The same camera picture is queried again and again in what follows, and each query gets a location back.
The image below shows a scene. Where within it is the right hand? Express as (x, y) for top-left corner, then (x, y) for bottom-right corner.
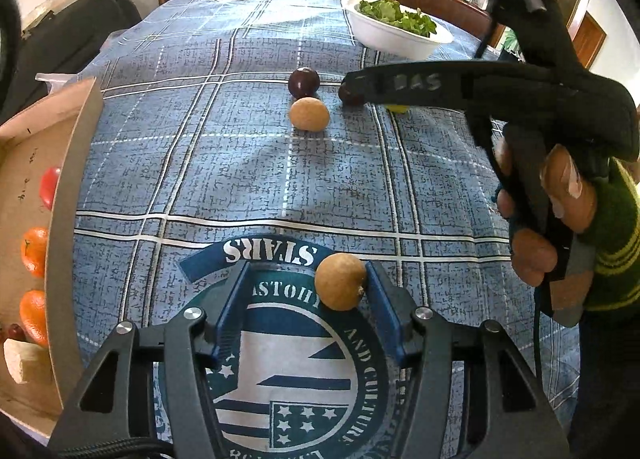
(511, 145), (603, 287)

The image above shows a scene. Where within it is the large red tomato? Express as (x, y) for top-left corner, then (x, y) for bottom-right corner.
(39, 166), (61, 211)

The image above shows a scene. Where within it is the white bowl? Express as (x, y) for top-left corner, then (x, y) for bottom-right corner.
(341, 0), (454, 61)

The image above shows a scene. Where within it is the dark purple plum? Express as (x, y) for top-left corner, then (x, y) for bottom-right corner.
(338, 83), (366, 107)
(288, 67), (320, 99)

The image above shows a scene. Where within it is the round orange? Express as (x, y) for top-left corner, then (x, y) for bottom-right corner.
(18, 290), (49, 347)

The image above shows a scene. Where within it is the blue plaid tablecloth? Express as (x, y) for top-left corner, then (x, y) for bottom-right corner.
(73, 0), (579, 458)

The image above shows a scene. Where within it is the dark purple plum left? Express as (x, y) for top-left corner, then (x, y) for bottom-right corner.
(288, 67), (320, 99)

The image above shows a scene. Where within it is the dark purple plum right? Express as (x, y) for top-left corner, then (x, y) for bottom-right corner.
(338, 83), (366, 107)

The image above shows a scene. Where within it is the small red cherry tomato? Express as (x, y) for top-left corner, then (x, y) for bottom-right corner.
(6, 323), (27, 342)

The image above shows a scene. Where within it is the tan round fruit far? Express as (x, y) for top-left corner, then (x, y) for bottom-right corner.
(288, 97), (330, 132)

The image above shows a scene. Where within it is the green leafy salad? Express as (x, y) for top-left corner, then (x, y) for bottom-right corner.
(357, 0), (437, 37)

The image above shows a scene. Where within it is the brown longan fruit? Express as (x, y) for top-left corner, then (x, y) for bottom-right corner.
(314, 253), (367, 312)

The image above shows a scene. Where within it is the white plastic bag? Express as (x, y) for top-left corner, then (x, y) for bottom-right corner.
(35, 72), (76, 94)

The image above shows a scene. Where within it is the orange with stem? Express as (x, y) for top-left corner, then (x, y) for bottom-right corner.
(21, 227), (49, 278)

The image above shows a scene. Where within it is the brown cardboard tray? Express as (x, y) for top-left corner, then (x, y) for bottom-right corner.
(1, 78), (103, 437)

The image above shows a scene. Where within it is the black sofa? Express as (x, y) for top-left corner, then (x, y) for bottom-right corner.
(1, 0), (141, 121)

